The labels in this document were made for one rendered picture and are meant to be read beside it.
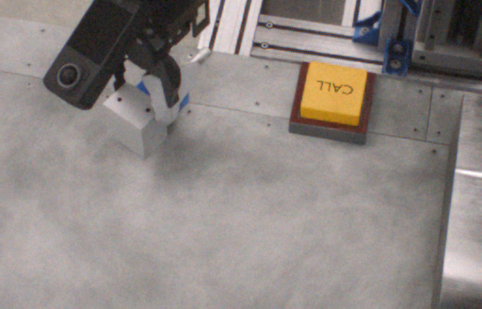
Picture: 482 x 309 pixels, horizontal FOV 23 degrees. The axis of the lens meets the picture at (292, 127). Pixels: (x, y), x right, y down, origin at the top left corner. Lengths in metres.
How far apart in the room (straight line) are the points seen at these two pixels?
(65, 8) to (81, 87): 1.34
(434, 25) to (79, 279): 0.84
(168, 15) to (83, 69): 0.09
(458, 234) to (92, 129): 0.39
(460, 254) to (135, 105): 0.35
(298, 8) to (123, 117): 0.96
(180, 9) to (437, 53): 0.84
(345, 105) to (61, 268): 0.32
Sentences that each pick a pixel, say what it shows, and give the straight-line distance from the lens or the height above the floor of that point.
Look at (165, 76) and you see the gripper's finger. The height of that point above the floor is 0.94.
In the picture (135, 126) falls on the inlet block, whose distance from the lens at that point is 1.15.
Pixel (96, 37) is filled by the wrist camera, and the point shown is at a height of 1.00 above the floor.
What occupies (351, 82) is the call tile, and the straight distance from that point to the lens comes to 1.20.
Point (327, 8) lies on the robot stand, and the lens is 2.08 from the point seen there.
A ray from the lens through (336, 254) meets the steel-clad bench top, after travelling 1.14.
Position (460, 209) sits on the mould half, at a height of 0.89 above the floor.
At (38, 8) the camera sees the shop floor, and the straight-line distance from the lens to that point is 2.37.
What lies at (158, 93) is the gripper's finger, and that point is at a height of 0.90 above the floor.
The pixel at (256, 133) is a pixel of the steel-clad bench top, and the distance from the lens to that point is 1.20.
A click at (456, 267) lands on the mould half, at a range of 1.05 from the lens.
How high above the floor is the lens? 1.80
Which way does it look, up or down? 56 degrees down
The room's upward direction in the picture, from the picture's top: 4 degrees clockwise
